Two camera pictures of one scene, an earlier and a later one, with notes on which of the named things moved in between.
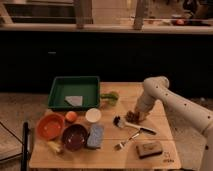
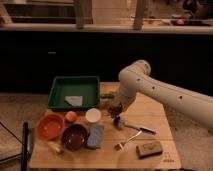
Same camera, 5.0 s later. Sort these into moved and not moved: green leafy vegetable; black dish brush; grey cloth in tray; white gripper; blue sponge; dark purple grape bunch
Moved: white gripper; dark purple grape bunch
Not moved: green leafy vegetable; blue sponge; grey cloth in tray; black dish brush
